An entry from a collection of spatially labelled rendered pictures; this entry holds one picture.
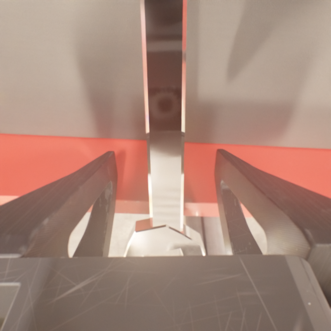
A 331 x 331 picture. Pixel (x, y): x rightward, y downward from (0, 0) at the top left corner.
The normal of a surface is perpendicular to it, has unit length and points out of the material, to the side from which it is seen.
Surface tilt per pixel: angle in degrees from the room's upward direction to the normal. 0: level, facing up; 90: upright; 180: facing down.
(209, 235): 90
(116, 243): 0
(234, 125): 0
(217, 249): 90
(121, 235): 0
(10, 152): 90
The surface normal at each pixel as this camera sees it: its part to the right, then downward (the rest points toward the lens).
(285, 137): 0.01, 0.75
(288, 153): 0.07, -0.66
